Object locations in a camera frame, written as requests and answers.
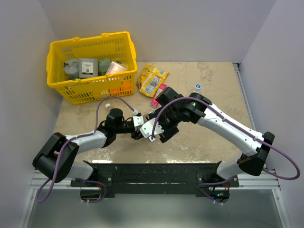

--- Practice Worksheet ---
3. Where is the aluminium rail frame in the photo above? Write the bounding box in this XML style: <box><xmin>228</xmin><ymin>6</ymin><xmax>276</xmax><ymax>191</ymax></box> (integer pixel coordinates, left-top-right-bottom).
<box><xmin>19</xmin><ymin>62</ymin><xmax>288</xmax><ymax>228</ymax></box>

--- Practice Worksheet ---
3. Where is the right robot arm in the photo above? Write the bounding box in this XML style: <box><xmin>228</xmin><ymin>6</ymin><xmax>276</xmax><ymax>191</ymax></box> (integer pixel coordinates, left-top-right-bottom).
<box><xmin>140</xmin><ymin>87</ymin><xmax>275</xmax><ymax>187</ymax></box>

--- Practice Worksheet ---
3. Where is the pink carton box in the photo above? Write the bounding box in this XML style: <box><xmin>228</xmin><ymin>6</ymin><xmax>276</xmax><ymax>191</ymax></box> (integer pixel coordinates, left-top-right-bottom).
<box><xmin>150</xmin><ymin>83</ymin><xmax>168</xmax><ymax>109</ymax></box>

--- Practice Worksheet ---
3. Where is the yellow plastic shopping basket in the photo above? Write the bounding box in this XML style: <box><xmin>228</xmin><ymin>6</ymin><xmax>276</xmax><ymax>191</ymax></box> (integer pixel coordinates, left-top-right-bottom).
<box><xmin>46</xmin><ymin>31</ymin><xmax>138</xmax><ymax>105</ymax></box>

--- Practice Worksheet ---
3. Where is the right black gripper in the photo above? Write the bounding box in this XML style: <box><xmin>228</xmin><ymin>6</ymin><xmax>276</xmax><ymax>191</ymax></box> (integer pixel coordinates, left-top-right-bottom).
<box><xmin>146</xmin><ymin>106</ymin><xmax>182</xmax><ymax>142</ymax></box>

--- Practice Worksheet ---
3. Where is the grey bag in basket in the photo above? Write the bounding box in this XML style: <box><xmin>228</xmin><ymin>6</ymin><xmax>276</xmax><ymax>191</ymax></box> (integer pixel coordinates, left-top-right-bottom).
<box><xmin>63</xmin><ymin>59</ymin><xmax>79</xmax><ymax>78</ymax></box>

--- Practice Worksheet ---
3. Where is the yellow snack bag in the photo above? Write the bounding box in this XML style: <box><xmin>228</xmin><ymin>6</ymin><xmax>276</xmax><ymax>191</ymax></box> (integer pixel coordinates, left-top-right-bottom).
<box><xmin>135</xmin><ymin>64</ymin><xmax>169</xmax><ymax>97</ymax></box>

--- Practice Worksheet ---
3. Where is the grey box in basket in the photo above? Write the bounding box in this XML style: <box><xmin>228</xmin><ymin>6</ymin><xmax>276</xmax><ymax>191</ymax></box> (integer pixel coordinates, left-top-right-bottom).
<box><xmin>78</xmin><ymin>58</ymin><xmax>98</xmax><ymax>79</ymax></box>

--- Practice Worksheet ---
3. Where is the black base frame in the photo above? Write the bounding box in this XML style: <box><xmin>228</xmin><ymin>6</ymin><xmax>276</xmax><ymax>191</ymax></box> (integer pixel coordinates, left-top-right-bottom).
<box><xmin>71</xmin><ymin>163</ymin><xmax>239</xmax><ymax>202</ymax></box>

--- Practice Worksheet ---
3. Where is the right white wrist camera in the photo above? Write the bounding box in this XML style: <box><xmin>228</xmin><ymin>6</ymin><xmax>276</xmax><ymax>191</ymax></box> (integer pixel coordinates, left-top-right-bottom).
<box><xmin>140</xmin><ymin>118</ymin><xmax>164</xmax><ymax>142</ymax></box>

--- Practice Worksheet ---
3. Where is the clear bottle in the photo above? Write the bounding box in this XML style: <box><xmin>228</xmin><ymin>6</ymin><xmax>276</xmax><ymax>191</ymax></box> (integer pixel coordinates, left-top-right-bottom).
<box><xmin>194</xmin><ymin>84</ymin><xmax>202</xmax><ymax>93</ymax></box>
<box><xmin>105</xmin><ymin>103</ymin><xmax>112</xmax><ymax>110</ymax></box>

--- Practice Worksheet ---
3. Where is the pink packaged item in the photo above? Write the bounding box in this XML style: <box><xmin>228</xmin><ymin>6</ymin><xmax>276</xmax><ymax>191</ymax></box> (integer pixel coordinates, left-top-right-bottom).
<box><xmin>106</xmin><ymin>61</ymin><xmax>128</xmax><ymax>75</ymax></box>

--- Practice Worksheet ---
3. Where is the green round item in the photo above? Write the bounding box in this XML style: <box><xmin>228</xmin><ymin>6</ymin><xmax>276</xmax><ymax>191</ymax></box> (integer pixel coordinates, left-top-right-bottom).
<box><xmin>98</xmin><ymin>58</ymin><xmax>112</xmax><ymax>76</ymax></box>

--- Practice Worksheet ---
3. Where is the blue Pocari Sweat cap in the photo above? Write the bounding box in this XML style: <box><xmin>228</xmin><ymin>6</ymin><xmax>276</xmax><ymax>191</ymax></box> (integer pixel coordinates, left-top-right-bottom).
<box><xmin>195</xmin><ymin>84</ymin><xmax>201</xmax><ymax>90</ymax></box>

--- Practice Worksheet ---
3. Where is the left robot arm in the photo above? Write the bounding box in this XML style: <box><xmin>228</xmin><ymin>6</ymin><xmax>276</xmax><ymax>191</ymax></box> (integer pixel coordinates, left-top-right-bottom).
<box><xmin>32</xmin><ymin>108</ymin><xmax>143</xmax><ymax>186</ymax></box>

